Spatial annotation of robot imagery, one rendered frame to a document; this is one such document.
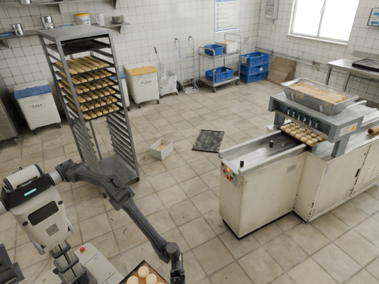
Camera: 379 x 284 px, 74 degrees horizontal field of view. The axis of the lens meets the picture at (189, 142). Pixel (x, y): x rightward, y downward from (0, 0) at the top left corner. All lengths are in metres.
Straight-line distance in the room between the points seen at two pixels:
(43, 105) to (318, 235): 4.43
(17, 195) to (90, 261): 1.00
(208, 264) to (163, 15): 4.76
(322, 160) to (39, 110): 4.32
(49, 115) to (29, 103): 0.36
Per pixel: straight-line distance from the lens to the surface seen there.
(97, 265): 2.36
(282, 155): 2.22
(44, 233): 1.72
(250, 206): 2.33
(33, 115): 5.03
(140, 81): 5.12
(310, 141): 2.42
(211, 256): 2.55
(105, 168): 3.46
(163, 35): 5.83
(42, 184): 1.64
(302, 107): 2.40
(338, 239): 2.94
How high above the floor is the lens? 2.14
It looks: 32 degrees down
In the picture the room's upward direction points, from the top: 3 degrees counter-clockwise
